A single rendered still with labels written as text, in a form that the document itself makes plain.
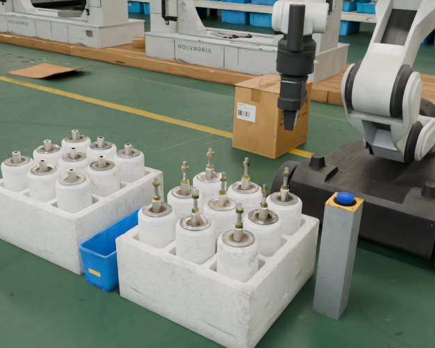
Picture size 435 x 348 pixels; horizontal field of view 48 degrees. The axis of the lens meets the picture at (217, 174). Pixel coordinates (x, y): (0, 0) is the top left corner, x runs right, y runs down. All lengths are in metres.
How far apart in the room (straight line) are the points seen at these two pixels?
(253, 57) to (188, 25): 0.72
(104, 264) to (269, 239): 0.44
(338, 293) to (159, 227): 0.47
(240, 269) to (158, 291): 0.24
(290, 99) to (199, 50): 2.55
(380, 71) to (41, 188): 0.99
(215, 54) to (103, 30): 1.20
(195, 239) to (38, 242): 0.57
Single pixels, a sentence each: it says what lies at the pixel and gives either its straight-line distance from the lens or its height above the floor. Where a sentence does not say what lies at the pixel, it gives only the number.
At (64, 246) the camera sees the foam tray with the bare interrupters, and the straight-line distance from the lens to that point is 1.45.
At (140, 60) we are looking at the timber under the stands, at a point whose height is 0.06.
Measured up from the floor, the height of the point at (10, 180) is 0.21.
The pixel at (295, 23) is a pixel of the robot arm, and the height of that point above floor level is 0.70.
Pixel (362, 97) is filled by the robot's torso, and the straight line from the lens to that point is 1.38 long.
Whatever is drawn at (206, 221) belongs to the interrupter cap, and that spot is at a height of 0.25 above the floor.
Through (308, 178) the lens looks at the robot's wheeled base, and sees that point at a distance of 1.58.
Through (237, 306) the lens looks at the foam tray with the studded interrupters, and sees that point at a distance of 1.11.
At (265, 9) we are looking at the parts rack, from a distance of 6.35.
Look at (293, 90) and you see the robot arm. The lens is 1.15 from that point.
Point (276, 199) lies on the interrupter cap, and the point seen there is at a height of 0.25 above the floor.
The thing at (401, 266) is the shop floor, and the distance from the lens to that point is 1.57.
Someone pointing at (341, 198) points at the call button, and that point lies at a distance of 1.16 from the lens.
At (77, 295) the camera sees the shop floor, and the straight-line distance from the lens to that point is 1.39.
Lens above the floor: 0.84
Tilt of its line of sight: 24 degrees down
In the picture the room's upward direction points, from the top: 1 degrees clockwise
